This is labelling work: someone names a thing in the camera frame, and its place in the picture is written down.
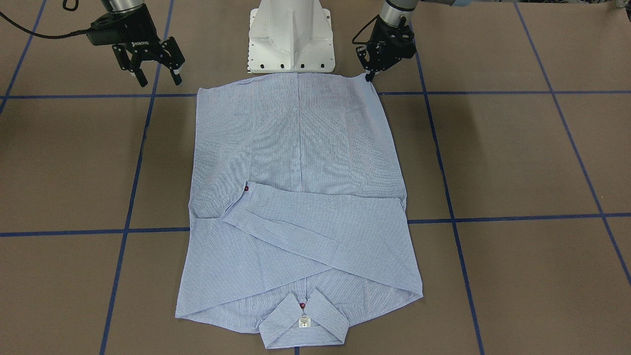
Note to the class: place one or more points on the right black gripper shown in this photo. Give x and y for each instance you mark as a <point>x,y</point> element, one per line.
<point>136,30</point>

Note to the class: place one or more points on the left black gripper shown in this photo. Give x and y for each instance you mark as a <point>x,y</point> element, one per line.
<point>394,49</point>

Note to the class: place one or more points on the blue striped button shirt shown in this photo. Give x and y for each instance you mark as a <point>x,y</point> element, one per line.
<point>297,211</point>

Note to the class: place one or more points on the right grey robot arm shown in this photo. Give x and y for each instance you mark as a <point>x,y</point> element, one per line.
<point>128,28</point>

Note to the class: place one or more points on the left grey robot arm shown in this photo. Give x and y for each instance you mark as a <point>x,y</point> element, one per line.
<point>390,12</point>

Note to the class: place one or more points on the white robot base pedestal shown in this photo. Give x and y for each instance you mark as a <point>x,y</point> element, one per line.
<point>290,36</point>

